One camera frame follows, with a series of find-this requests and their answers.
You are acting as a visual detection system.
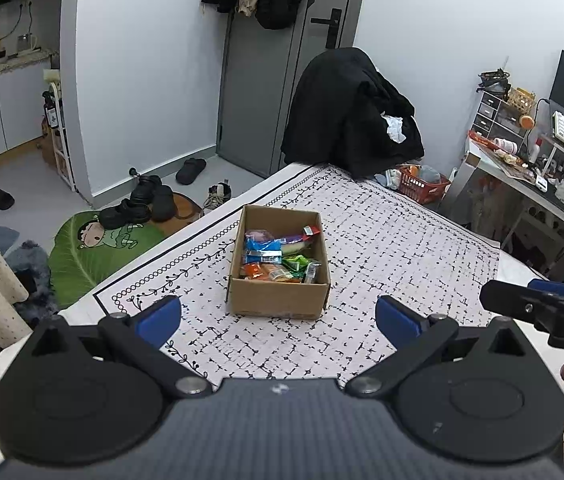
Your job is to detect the beige bread packet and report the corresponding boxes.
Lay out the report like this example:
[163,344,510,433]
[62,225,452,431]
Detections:
[267,267,303,284]

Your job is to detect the green cartoon rug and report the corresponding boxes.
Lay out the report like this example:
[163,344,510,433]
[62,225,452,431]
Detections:
[47,209,169,312]

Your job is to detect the purple snack packet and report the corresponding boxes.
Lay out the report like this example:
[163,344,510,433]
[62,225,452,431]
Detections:
[274,232,313,256]

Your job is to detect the white storage rack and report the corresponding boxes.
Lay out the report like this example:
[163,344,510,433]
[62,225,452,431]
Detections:
[41,67,78,191]

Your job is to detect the brown cardboard box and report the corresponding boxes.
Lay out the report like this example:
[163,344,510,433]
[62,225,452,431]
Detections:
[225,204,332,321]

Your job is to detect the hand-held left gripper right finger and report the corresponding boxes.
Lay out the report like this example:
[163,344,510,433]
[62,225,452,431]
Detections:
[339,295,537,402]

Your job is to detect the black door handle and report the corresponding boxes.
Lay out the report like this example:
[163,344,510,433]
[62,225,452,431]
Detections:
[310,7,343,50]

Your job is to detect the red plastic basket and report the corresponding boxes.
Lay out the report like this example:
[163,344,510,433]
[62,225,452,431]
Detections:
[396,163,452,206]

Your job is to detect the black and white sneaker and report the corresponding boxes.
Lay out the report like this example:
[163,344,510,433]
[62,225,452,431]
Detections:
[200,182,233,217]

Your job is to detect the brown mat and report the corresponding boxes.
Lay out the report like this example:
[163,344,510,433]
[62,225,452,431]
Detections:
[169,192,203,221]

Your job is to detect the grey door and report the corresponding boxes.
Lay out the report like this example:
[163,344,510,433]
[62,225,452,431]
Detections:
[215,0,371,179]

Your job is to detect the black shoe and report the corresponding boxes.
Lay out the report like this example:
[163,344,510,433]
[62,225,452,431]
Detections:
[97,198,152,229]
[150,184,175,224]
[129,174,163,206]

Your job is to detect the light blue clothes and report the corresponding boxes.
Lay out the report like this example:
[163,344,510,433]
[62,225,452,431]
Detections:
[372,169,403,190]

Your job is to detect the grey drawer organizer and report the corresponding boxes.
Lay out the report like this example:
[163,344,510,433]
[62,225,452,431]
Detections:
[474,90,523,139]

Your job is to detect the printed blanket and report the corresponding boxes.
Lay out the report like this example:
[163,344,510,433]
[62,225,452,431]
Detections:
[57,162,501,387]

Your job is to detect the orange snack packet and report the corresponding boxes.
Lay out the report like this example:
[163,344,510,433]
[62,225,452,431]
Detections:
[240,262,275,281]

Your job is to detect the woven basket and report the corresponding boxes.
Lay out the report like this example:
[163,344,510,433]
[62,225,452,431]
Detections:
[506,87,537,116]

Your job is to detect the white desk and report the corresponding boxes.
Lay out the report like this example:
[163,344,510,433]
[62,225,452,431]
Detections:
[454,134,564,282]

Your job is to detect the grey fuzzy rug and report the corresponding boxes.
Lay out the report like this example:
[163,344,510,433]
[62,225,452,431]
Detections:
[0,224,61,322]

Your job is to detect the black coat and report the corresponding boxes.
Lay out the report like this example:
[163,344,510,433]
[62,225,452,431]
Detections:
[280,47,425,179]

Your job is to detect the white kitchen cabinet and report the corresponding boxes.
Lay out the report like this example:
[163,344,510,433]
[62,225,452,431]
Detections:
[0,49,59,162]

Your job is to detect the white cloth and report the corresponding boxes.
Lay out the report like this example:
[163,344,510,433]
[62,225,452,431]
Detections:
[380,112,408,144]

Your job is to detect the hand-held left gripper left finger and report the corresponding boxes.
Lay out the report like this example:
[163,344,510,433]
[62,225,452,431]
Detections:
[24,295,213,402]

